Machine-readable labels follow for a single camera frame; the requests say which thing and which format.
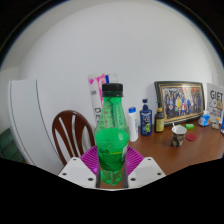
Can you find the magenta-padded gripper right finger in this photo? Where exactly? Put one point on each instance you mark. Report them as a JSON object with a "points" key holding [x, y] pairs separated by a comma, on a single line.
{"points": [[145, 170]]}

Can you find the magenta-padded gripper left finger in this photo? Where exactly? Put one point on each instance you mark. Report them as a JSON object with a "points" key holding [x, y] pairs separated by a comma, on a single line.
{"points": [[78, 171]]}

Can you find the green plastic drink bottle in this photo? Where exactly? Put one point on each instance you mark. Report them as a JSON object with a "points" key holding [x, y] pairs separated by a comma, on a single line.
{"points": [[111, 146]]}

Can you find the white bottle with blue cap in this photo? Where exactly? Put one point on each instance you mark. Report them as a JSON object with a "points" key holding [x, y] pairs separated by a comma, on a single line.
{"points": [[133, 126]]}

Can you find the patterned dark paper cup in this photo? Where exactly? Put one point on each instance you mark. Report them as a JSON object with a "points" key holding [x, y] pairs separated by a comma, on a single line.
{"points": [[178, 138]]}

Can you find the blue pump bottle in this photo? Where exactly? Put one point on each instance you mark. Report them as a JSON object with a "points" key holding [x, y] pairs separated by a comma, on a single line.
{"points": [[145, 121]]}

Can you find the amber pump bottle yellow label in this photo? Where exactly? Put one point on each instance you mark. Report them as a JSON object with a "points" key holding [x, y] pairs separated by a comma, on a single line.
{"points": [[159, 122]]}

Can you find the dark brown wooden chair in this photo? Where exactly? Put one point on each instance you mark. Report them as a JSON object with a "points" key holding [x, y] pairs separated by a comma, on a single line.
{"points": [[70, 120]]}

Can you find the flat round red coaster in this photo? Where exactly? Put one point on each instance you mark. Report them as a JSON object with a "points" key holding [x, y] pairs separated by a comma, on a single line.
{"points": [[191, 137]]}

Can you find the small green packet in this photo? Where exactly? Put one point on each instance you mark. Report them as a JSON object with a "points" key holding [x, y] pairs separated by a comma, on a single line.
{"points": [[189, 126]]}

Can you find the white refrigerator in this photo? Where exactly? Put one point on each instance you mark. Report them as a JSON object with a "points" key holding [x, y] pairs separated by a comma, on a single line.
{"points": [[26, 123]]}

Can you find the green crate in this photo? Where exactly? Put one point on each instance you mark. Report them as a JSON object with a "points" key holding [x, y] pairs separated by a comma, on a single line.
{"points": [[8, 145]]}

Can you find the pink and white tall box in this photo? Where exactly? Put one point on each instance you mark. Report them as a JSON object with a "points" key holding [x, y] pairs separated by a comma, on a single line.
{"points": [[95, 96]]}

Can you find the framed group picture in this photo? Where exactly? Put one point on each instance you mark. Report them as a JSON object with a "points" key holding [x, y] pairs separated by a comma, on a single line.
{"points": [[180, 101]]}

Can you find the blue tissue pack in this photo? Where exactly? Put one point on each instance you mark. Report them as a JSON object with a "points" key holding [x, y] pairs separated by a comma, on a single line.
{"points": [[204, 119]]}

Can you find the small wrapped snack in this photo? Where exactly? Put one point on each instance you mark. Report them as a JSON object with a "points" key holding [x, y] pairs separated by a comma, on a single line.
{"points": [[215, 125]]}

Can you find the white tall box green edge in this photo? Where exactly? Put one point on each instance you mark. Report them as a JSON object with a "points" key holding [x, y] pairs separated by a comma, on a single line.
{"points": [[111, 78]]}

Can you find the white gift sign card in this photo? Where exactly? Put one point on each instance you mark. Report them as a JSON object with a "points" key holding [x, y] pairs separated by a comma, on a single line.
{"points": [[215, 100]]}

